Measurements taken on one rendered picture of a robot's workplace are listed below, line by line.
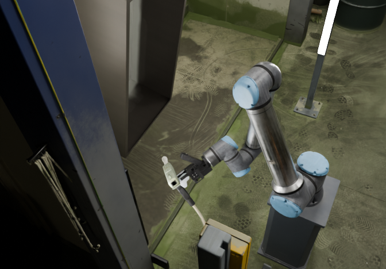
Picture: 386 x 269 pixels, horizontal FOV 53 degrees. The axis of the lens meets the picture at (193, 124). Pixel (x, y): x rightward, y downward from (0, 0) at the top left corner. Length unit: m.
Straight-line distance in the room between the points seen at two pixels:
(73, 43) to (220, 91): 2.59
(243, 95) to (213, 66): 2.22
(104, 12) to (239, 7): 2.55
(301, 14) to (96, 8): 2.53
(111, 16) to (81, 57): 0.72
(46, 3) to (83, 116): 0.34
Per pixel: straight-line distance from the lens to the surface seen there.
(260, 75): 1.55
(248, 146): 2.02
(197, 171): 1.95
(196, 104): 3.37
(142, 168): 2.98
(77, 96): 1.06
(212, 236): 0.88
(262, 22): 4.11
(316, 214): 2.11
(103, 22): 1.78
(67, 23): 0.96
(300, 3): 3.88
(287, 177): 1.78
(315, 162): 1.95
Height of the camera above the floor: 2.44
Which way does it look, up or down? 48 degrees down
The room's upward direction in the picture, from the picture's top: 4 degrees counter-clockwise
